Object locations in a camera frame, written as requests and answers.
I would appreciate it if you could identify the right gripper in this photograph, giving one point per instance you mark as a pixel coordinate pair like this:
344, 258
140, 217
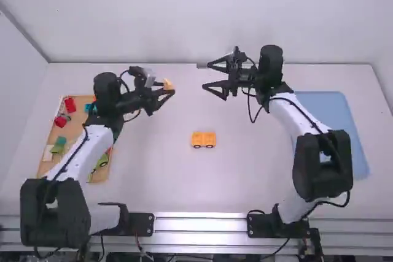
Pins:
239, 78

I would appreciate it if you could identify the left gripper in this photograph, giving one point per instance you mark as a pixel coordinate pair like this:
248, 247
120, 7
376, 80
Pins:
135, 99

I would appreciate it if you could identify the yellow toy brick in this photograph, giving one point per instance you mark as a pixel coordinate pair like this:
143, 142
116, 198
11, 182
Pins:
168, 84

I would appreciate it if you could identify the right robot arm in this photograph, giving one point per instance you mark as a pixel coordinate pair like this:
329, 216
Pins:
294, 121

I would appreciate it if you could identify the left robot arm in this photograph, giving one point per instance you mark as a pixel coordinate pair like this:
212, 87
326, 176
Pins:
76, 151

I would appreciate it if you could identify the yellow toy car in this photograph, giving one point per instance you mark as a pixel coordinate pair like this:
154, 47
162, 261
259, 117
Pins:
202, 138

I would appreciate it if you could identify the clear blue toy brick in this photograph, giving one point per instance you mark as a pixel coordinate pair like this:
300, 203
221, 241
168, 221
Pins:
89, 107

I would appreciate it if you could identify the red toy brick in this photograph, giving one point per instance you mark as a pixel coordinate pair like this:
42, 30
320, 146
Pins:
70, 104

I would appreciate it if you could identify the green toy car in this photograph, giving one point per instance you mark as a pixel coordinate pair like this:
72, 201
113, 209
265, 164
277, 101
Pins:
99, 164

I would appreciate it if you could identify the tan tray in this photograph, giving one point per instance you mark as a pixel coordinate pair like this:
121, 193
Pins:
73, 133

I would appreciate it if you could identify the green and grey toy brick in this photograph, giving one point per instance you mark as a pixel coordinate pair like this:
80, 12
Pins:
66, 117

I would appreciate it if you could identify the red toy car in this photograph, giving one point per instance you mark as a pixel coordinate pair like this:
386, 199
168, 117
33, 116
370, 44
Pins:
60, 121

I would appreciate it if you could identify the blue mat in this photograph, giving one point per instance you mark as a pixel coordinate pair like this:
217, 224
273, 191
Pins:
344, 121

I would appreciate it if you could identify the white ladder toy brick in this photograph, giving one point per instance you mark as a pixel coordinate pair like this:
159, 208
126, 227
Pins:
47, 153

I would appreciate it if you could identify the silver rails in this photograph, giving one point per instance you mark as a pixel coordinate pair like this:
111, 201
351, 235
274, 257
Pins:
199, 228

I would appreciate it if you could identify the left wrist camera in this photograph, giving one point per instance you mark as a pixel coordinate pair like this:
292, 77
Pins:
150, 79

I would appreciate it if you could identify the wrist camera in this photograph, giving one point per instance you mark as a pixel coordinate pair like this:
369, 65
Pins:
150, 79
237, 55

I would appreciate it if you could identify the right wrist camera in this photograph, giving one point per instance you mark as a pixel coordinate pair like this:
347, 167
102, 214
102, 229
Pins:
237, 55

